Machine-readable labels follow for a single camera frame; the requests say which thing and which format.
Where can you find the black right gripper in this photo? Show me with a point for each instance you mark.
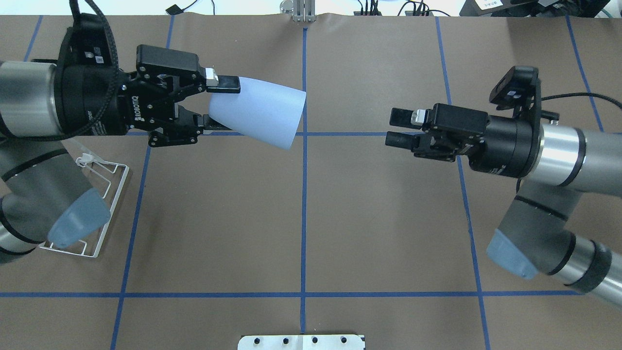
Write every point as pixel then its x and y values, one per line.
pixel 505 143

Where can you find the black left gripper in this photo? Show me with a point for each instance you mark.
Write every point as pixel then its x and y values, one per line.
pixel 90 99

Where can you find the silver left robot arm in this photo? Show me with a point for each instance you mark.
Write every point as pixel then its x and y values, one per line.
pixel 50 199

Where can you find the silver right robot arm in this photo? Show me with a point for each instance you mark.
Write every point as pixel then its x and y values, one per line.
pixel 556 164

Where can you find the blue tape strip lengthwise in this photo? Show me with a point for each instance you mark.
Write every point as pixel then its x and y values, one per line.
pixel 304 189

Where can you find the brown paper table cover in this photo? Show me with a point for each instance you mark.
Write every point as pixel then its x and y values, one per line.
pixel 233 237

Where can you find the blue tape strip crosswise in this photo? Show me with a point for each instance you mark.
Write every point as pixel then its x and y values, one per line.
pixel 286 294

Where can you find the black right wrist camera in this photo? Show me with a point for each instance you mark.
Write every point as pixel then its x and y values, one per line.
pixel 515 90

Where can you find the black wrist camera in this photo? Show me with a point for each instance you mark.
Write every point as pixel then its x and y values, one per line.
pixel 88 42
pixel 515 90

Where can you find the aluminium frame post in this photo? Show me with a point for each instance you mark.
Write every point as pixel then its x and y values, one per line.
pixel 304 11

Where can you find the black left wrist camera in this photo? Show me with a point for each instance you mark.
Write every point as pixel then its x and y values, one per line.
pixel 88 42

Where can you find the white wire cup holder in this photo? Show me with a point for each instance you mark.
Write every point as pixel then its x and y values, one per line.
pixel 109 179

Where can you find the silver base plate with holes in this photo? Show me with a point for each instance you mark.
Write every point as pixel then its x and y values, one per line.
pixel 303 342

